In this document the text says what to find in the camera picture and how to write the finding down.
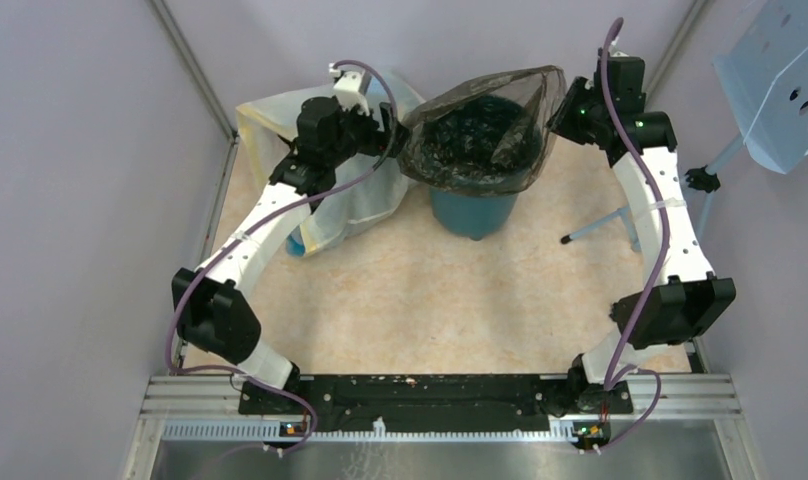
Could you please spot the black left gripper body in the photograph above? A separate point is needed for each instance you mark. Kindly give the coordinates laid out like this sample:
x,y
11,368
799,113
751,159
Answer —
x,y
358,132

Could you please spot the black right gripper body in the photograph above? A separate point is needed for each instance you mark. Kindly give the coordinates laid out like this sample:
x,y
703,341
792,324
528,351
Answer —
x,y
577,117

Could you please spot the black plastic trash bag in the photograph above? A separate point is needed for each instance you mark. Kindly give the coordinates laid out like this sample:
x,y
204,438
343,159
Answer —
x,y
539,90

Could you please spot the teal plastic trash bin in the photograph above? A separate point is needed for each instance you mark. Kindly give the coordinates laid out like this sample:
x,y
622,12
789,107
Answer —
x,y
473,215

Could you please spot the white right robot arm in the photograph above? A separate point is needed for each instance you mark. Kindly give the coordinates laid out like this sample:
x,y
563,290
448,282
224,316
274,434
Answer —
x,y
682,296

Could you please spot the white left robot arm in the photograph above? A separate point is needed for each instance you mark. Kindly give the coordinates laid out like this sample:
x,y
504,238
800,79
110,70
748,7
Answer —
x,y
336,146

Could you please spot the white translucent trash bag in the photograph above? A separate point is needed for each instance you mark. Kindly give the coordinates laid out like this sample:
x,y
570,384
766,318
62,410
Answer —
x,y
266,124

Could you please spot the light blue tripod stand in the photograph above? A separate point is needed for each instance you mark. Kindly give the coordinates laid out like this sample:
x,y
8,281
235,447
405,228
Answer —
x,y
697,180

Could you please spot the perforated light blue metal panel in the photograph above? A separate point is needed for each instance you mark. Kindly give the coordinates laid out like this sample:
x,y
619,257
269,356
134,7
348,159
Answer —
x,y
765,79

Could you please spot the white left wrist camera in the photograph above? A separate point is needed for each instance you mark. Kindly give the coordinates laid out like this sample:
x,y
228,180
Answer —
x,y
350,89

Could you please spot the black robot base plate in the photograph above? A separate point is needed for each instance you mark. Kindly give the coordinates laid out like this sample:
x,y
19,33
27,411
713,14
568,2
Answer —
x,y
449,403

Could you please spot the white slotted cable duct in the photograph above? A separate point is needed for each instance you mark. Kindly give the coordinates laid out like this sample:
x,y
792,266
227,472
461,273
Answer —
x,y
273,431

